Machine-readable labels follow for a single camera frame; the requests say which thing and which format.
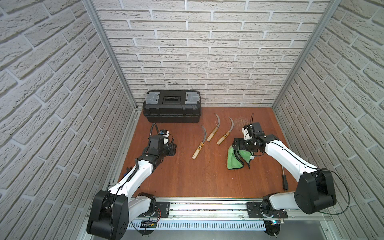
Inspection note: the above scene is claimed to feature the wooden handle sickle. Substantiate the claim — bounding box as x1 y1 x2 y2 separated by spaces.
207 113 221 142
217 117 234 145
192 126 207 160

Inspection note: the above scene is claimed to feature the green rag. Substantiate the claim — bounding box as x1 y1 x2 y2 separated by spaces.
227 147 255 170

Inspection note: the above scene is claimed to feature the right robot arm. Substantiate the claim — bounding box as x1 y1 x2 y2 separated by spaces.
227 123 337 218

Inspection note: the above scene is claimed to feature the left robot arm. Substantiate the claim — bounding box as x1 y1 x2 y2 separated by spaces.
87 130 177 240

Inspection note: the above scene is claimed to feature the black plastic toolbox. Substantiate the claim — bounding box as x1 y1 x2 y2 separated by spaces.
143 90 202 123

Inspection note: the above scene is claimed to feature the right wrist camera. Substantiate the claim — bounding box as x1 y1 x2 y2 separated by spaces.
242 126 252 140

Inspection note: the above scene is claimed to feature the black handled screwdriver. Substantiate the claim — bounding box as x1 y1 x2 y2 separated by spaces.
282 166 289 191

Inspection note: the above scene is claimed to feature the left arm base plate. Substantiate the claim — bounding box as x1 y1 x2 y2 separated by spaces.
138 201 171 219

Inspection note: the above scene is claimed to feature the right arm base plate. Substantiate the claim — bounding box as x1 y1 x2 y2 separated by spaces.
246 202 288 219

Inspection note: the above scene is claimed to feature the aluminium front rail frame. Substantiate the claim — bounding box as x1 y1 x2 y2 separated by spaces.
76 196 341 240

